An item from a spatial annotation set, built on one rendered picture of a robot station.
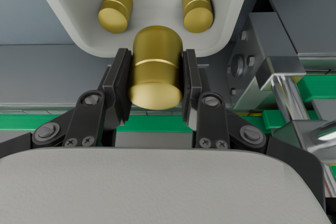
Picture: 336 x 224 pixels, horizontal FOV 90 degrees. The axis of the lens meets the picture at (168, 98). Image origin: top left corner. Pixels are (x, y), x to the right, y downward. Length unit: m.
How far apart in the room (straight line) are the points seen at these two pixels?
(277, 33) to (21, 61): 0.37
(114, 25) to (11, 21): 0.21
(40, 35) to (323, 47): 0.39
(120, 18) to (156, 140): 0.16
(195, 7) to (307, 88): 0.13
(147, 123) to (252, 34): 0.17
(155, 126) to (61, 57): 0.20
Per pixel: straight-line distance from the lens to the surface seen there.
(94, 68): 0.30
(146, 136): 0.24
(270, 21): 0.21
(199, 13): 0.21
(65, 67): 0.32
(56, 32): 0.36
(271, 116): 0.25
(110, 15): 0.22
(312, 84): 0.20
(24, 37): 0.41
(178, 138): 0.24
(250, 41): 0.20
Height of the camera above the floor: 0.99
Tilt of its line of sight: 30 degrees down
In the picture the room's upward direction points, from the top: 178 degrees counter-clockwise
